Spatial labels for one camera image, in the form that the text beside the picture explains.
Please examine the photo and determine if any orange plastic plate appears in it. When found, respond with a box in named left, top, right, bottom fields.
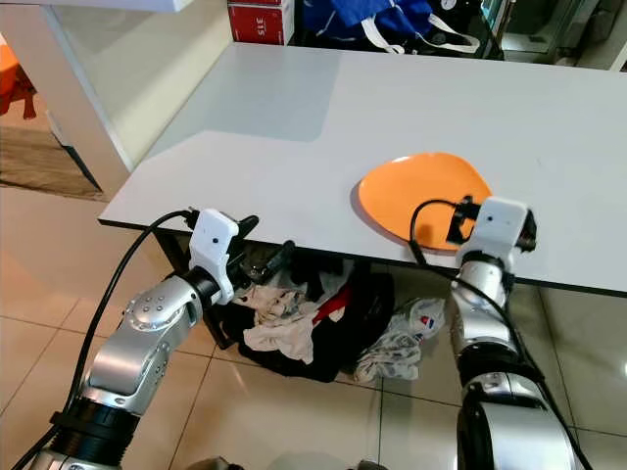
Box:
left=358, top=152, right=493, bottom=252

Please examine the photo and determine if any orange plastic bowl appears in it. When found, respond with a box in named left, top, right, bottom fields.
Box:
left=0, top=37, right=22, bottom=99

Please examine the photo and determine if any beige crumpled cloth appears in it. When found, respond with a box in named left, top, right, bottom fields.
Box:
left=242, top=286, right=319, bottom=365

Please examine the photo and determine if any red cloth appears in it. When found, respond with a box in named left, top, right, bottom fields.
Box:
left=312, top=289, right=349, bottom=324

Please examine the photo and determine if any black garment pile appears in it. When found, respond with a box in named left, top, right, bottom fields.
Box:
left=217, top=264, right=398, bottom=385

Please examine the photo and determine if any white patterned cloth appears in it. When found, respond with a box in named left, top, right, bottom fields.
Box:
left=353, top=298, right=448, bottom=385

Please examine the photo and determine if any brown cutlery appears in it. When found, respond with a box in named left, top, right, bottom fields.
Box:
left=10, top=83, right=40, bottom=120

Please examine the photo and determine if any red cardboard box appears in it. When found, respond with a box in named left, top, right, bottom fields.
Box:
left=228, top=7, right=292, bottom=46
left=227, top=0, right=296, bottom=9

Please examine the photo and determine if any glass door cabinet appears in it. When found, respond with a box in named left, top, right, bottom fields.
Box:
left=480, top=0, right=627, bottom=71

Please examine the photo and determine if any white counter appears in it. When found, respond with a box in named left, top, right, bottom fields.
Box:
left=0, top=0, right=231, bottom=202

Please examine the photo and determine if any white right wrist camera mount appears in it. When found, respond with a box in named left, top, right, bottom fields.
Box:
left=470, top=197, right=533, bottom=261

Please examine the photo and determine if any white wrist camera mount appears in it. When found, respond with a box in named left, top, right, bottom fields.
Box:
left=470, top=197, right=533, bottom=261
left=189, top=208, right=242, bottom=305

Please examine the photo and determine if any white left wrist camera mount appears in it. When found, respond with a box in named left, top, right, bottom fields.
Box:
left=189, top=208, right=242, bottom=305

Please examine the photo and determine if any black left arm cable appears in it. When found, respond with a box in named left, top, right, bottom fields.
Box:
left=0, top=209, right=205, bottom=470

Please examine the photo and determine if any blue bag with white straps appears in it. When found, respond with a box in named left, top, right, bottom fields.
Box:
left=298, top=0, right=483, bottom=56

